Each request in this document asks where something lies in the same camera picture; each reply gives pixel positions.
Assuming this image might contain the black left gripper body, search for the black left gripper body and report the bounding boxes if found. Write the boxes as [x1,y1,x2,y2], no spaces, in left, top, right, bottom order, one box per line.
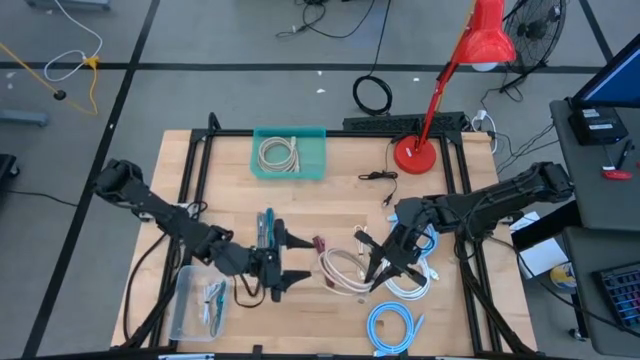
[227,242,287,304]

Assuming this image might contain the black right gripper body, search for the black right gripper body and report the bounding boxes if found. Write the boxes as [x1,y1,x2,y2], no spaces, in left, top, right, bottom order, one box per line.
[382,219,427,274]

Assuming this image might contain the thin cream USB cable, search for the thin cream USB cable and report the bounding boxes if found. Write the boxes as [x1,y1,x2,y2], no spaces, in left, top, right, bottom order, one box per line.
[352,224,371,281]

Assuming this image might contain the light blue USB cable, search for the light blue USB cable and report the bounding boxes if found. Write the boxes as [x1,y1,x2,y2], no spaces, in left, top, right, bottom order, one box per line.
[387,212,441,261]
[366,300,427,358]

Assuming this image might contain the beige USB cable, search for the beige USB cable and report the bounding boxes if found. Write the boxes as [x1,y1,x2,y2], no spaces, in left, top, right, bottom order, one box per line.
[316,247,375,297]
[256,135,302,175]

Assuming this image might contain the teal plastic bin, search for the teal plastic bin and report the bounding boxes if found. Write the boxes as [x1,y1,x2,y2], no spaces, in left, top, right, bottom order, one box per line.
[249,125,328,182]

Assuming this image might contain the red desk lamp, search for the red desk lamp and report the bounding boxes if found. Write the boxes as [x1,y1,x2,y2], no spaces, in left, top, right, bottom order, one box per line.
[392,0,517,176]

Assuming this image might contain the clear plastic bin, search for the clear plastic bin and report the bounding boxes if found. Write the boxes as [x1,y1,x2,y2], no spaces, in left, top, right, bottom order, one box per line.
[168,264,235,343]

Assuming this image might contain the black power strip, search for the black power strip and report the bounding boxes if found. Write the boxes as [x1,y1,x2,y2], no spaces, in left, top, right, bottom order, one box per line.
[342,111,470,134]

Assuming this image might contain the white paper sheet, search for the white paper sheet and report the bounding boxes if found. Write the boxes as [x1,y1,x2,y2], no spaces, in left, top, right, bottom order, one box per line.
[508,210,567,280]

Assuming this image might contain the white plug adapter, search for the white plug adapter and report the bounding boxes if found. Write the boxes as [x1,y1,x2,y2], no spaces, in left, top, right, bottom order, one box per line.
[471,108,500,155]

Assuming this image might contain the grey desk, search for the grey desk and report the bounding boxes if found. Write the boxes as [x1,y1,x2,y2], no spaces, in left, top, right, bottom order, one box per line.
[548,98,640,232]

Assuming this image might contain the black keyboard coloured keys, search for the black keyboard coloured keys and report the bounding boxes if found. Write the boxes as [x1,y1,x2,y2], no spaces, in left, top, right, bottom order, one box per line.
[593,261,640,332]

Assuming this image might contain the red marker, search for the red marker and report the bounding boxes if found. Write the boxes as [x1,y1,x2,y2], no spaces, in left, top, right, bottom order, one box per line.
[601,168,634,182]

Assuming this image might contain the black mini computer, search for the black mini computer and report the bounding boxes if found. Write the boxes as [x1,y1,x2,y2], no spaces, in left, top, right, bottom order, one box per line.
[567,105,630,147]

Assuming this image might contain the black pen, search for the black pen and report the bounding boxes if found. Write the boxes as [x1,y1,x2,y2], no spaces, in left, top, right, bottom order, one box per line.
[615,138,635,171]

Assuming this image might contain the black round fan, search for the black round fan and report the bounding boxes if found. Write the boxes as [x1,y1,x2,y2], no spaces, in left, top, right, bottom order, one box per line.
[501,0,570,94]

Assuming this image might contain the black framed blue monitor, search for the black framed blue monitor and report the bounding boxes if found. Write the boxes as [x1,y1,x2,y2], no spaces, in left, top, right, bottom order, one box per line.
[569,32,640,110]

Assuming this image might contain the black lamp power cord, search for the black lamp power cord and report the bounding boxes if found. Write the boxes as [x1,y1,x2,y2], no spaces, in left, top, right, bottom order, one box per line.
[357,140,400,209]

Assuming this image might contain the black aluminium table frame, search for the black aluminium table frame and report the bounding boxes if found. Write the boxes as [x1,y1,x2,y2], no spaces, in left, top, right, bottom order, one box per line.
[118,111,540,360]

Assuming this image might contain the black coiled cable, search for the black coiled cable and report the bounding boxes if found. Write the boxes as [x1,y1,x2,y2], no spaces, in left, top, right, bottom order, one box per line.
[351,0,394,118]

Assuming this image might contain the black tangled cable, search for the black tangled cable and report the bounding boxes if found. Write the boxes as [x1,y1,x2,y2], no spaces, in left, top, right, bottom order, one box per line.
[275,0,377,40]

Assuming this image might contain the yellow loose cable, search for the yellow loose cable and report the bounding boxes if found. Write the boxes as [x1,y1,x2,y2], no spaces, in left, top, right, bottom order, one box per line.
[0,41,101,117]

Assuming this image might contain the white loose cable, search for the white loose cable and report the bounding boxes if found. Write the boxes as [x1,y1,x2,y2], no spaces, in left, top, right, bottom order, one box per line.
[43,0,104,84]

